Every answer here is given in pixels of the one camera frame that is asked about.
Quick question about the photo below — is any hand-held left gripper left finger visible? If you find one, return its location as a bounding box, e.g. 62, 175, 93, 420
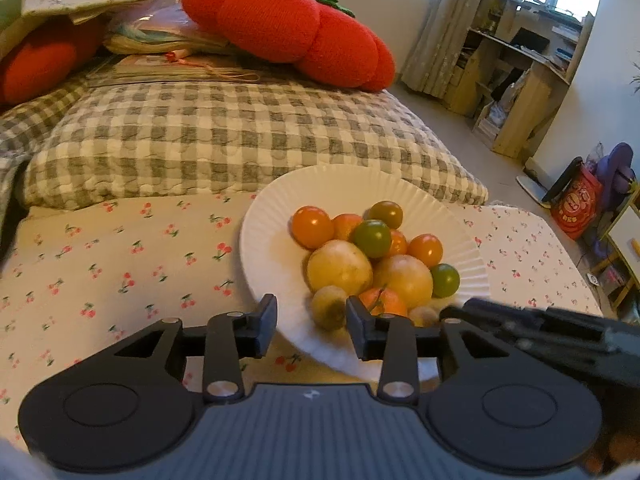
97, 294, 278, 405

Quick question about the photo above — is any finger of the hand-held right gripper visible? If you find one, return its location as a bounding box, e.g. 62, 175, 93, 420
439, 297, 616, 356

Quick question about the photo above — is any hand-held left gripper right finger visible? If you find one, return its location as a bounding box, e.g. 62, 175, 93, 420
346, 296, 521, 407

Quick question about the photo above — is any yellow round fruit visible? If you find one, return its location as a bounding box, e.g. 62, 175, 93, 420
306, 240, 374, 295
372, 254, 434, 311

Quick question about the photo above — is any white plate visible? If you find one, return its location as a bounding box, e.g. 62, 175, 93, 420
239, 164, 490, 383

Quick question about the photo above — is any orange tomato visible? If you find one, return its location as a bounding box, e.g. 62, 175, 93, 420
291, 205, 335, 250
407, 233, 444, 267

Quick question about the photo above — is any olive green tomato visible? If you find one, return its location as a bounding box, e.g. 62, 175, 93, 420
363, 200, 404, 230

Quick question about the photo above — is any person's right hand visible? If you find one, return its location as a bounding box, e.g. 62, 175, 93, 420
585, 435, 632, 476

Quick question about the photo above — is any orange shopping bag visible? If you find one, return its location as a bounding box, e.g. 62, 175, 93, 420
550, 162, 603, 241

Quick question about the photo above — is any small wooden table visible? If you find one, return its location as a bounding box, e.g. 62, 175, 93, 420
602, 195, 640, 311

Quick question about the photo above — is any white flat base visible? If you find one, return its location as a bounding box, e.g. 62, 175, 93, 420
516, 172, 551, 203

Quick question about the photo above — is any black leaning board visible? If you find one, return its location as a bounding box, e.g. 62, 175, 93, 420
540, 156, 585, 204

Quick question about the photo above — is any cherry print tablecloth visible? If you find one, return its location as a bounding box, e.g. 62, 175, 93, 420
0, 195, 603, 441

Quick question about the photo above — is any purple fabric object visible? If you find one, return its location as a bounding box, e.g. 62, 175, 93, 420
590, 142, 638, 216

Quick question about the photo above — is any grey checked cushion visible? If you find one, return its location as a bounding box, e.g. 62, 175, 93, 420
22, 77, 490, 211

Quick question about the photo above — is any wooden shelf desk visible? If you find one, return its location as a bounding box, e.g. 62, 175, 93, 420
445, 0, 596, 158

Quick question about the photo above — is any black laptop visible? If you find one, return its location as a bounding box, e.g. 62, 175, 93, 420
510, 27, 548, 51

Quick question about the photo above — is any red tomato shaped pillow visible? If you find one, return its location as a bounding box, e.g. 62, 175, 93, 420
181, 0, 396, 93

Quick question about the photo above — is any patterned beige curtain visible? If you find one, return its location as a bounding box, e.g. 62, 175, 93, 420
400, 0, 526, 101

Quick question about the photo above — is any yellowish checked cushion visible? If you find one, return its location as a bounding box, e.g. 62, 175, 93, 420
0, 72, 91, 161

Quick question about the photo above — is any plastic bag with textiles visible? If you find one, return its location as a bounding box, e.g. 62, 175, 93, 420
102, 0, 241, 56

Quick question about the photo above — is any small red pillow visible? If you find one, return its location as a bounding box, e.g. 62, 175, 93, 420
0, 15, 106, 106

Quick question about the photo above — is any green embroidered pillow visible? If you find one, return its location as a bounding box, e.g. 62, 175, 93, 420
0, 0, 23, 31

